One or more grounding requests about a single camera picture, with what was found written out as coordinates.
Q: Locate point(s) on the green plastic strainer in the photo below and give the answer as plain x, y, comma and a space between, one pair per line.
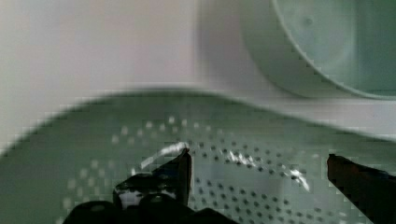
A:
252, 165

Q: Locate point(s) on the green mug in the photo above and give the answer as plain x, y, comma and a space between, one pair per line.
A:
323, 48

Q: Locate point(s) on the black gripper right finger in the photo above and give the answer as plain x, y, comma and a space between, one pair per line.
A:
371, 190

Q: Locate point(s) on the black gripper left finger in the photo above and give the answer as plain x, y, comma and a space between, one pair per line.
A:
173, 178

